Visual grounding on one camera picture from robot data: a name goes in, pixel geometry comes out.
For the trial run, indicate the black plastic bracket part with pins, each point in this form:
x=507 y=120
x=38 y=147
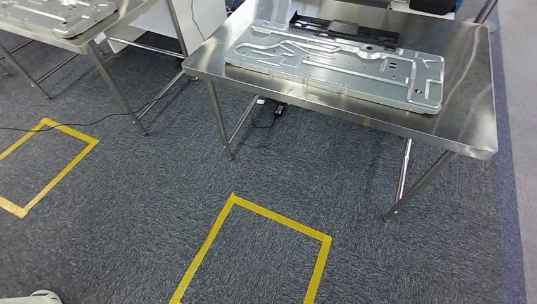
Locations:
x=344 y=27

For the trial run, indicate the stainless steel workbench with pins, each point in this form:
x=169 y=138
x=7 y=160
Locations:
x=461 y=105

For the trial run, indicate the black power adapter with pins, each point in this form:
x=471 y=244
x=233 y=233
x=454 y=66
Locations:
x=280 y=110

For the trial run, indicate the yellow floor tape rectangle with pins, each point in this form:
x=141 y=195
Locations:
x=71 y=133
x=281 y=220

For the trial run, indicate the stamped silver metal panel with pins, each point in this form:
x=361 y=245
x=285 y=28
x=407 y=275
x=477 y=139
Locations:
x=54 y=14
x=335 y=67

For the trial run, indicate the white partition panel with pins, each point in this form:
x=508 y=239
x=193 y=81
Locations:
x=209 y=16

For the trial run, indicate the stainless steel table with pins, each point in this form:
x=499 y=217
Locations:
x=84 y=46

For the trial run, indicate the black bag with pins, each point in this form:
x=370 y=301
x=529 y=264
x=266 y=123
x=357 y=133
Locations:
x=432 y=6

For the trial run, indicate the chrome stanchion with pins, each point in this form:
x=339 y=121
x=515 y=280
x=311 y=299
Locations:
x=484 y=12

